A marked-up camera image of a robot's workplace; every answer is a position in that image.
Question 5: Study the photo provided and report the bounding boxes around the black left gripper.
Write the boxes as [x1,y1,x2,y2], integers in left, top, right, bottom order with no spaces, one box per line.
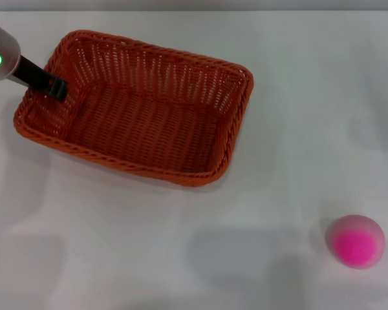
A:
[12,55,69,102]

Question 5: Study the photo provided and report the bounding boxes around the orange woven plastic basket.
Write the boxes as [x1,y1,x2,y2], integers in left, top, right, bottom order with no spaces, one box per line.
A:
[12,29,255,189]

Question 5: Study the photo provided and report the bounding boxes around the pink and white ball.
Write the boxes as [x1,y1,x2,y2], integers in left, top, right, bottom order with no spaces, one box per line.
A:
[325,213,386,269]

